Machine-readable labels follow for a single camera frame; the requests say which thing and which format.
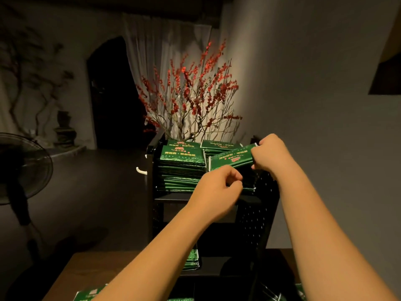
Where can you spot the person's right forearm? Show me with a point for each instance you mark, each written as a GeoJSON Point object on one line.
{"type": "Point", "coordinates": [332, 241]}

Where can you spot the red berry branches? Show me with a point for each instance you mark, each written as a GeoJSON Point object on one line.
{"type": "Point", "coordinates": [191, 91]}

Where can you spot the white hook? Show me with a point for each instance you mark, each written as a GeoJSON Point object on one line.
{"type": "Point", "coordinates": [141, 171]}

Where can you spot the person's left forearm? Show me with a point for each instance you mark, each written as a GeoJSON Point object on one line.
{"type": "Point", "coordinates": [153, 260]}

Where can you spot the white curtain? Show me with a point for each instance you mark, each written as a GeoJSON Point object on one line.
{"type": "Point", "coordinates": [153, 47]}

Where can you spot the pile of green packets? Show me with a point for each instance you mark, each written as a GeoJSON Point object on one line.
{"type": "Point", "coordinates": [89, 292]}

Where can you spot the person's right hand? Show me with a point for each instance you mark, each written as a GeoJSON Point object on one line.
{"type": "Point", "coordinates": [272, 154]}

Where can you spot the person's left hand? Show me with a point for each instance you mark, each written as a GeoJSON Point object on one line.
{"type": "Point", "coordinates": [216, 194]}

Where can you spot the black standing fan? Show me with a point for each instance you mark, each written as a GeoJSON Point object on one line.
{"type": "Point", "coordinates": [19, 166]}

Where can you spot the dark vase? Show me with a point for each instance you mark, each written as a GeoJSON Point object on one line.
{"type": "Point", "coordinates": [65, 131]}

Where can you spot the bare branched tree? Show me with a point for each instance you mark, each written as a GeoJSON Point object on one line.
{"type": "Point", "coordinates": [31, 65]}

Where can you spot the black metal shelf rack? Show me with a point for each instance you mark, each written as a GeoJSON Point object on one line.
{"type": "Point", "coordinates": [263, 203]}

